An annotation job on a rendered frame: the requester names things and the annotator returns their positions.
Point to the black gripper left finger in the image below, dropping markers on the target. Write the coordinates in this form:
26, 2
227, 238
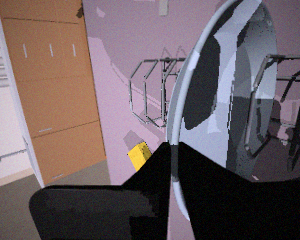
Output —
135, 210

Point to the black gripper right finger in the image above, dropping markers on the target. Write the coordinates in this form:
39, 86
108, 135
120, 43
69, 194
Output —
219, 211

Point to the grey wire dish rack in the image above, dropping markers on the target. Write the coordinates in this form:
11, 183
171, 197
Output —
290, 162

